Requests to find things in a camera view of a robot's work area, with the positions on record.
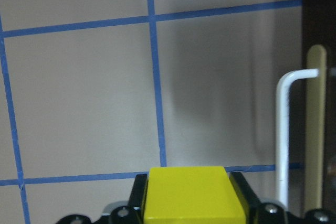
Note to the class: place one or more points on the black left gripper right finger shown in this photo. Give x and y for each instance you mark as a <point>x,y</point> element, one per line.
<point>247,197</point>

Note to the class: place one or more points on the dark wooden drawer cabinet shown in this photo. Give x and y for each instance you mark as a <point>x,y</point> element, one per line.
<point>318,51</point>

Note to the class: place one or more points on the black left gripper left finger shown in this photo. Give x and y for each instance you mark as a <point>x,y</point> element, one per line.
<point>137,197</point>

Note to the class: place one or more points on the yellow block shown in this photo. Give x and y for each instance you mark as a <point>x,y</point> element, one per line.
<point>202,194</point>

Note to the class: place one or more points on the white drawer handle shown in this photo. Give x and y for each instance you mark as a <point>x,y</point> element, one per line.
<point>282,130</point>

